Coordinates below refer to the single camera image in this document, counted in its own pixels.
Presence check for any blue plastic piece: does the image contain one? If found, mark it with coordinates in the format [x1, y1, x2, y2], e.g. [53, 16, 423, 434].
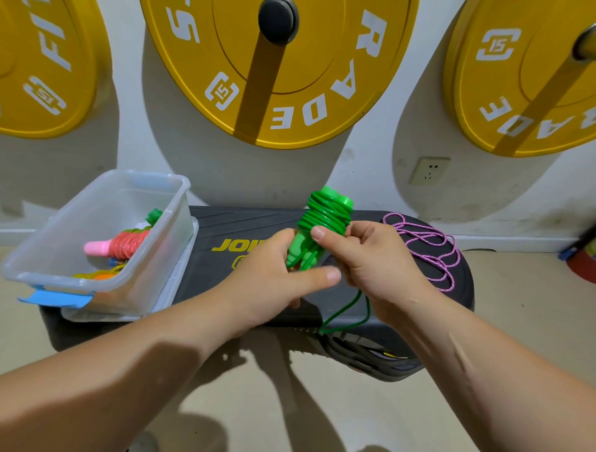
[17, 287, 94, 309]

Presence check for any person's left forearm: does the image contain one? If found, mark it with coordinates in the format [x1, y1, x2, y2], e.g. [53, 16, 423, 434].
[0, 291, 242, 452]

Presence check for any pink handled jump rope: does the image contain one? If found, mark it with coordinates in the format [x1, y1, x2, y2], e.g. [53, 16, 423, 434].
[83, 228, 153, 263]

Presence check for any large yellow weight plate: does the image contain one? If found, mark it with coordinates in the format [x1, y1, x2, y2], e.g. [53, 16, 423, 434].
[140, 0, 420, 150]

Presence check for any person's right forearm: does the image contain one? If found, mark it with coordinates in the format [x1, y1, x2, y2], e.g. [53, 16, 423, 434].
[405, 287, 596, 452]

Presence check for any black aerobic step platform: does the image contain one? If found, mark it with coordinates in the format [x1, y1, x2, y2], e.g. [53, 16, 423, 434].
[39, 207, 475, 383]

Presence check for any orange handled yellow jump rope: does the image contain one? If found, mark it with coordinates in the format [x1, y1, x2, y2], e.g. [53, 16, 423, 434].
[74, 266, 127, 281]

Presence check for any person's right hand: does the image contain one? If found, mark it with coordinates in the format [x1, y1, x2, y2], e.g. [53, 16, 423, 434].
[310, 220, 441, 322]

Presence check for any person's left grey shoe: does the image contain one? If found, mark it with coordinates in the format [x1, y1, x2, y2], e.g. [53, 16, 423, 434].
[129, 433, 160, 452]

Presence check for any clear plastic storage bin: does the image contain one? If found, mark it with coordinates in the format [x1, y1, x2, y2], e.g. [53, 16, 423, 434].
[2, 168, 193, 313]

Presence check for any black plate peg cap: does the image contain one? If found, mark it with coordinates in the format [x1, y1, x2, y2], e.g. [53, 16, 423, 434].
[257, 0, 301, 45]

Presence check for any white wall socket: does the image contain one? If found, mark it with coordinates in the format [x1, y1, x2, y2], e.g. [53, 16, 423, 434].
[410, 155, 452, 186]

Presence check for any person's left hand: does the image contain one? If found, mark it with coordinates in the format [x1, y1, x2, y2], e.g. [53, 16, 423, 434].
[219, 228, 343, 333]

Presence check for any dark green jump rope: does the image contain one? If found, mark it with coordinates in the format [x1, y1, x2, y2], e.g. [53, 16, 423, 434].
[286, 185, 371, 337]

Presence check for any red fire extinguisher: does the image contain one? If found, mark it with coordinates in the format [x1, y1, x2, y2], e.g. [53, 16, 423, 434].
[559, 224, 596, 283]

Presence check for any purple rope with foam handles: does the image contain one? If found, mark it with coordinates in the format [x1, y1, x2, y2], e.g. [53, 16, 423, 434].
[382, 211, 463, 294]

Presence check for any translucent plastic lid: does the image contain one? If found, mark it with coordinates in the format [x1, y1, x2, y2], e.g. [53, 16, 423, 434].
[62, 217, 201, 323]

